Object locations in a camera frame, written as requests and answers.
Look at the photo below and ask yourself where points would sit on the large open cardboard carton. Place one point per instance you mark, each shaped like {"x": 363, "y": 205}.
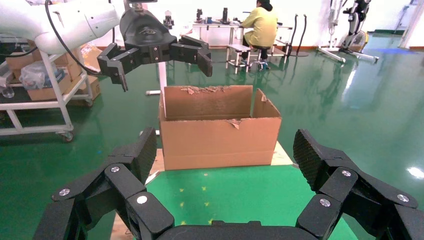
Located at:
{"x": 218, "y": 142}

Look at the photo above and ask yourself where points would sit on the cardboard box on floor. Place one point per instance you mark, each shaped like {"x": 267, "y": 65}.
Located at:
{"x": 92, "y": 87}

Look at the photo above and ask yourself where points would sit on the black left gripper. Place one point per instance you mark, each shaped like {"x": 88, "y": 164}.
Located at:
{"x": 145, "y": 33}

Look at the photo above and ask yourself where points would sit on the white table leg post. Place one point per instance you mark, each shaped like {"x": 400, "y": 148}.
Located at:
{"x": 162, "y": 76}

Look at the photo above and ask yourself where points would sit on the black seat swivel stool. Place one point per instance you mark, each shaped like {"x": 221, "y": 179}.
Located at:
{"x": 261, "y": 53}

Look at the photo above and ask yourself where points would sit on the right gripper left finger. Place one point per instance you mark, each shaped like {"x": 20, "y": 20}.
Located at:
{"x": 126, "y": 188}

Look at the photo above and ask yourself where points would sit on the cardboard box on cart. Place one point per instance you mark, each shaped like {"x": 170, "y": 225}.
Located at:
{"x": 49, "y": 92}

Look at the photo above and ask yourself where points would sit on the dark bottle on desk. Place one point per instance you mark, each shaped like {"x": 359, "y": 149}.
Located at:
{"x": 225, "y": 15}

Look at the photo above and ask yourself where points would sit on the person in yellow-green jacket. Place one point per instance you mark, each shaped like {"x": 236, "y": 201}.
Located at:
{"x": 261, "y": 26}

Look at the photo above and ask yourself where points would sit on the white wheeled shelf cart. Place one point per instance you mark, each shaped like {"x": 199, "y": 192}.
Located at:
{"x": 56, "y": 99}

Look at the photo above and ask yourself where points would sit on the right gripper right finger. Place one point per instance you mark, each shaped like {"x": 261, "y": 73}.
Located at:
{"x": 364, "y": 198}

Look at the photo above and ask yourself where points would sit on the clear plastic bag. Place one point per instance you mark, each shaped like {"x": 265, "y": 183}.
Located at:
{"x": 36, "y": 74}

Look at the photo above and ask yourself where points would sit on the black pole stand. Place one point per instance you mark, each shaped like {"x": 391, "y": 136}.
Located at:
{"x": 299, "y": 36}

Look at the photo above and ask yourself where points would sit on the white frame desk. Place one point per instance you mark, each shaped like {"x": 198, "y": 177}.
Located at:
{"x": 215, "y": 26}

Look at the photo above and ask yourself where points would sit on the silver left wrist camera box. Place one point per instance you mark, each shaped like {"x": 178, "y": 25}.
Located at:
{"x": 137, "y": 4}

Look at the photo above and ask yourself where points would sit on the white frame side table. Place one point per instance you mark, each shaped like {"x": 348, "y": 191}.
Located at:
{"x": 238, "y": 49}

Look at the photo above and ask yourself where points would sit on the green table cloth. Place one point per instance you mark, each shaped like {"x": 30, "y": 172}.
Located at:
{"x": 232, "y": 192}

